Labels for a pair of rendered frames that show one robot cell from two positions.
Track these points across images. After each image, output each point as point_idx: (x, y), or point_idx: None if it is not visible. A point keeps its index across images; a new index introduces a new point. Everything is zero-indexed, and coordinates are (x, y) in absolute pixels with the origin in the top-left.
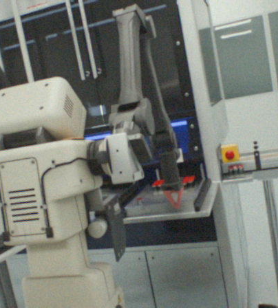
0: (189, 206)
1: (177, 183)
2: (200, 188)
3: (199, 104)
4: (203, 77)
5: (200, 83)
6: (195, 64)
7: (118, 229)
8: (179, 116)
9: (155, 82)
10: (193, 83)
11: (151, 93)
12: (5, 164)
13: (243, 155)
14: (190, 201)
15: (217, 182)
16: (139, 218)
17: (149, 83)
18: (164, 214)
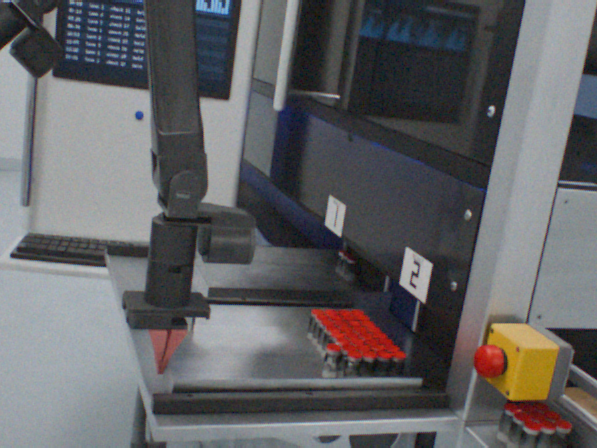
0: (169, 389)
1: (130, 308)
2: (319, 384)
3: (500, 158)
4: (536, 71)
5: (524, 89)
6: (536, 18)
7: None
8: (458, 170)
9: (161, 12)
10: (511, 81)
11: (147, 40)
12: None
13: None
14: (172, 376)
15: (450, 419)
16: (130, 343)
17: (145, 11)
18: (147, 368)
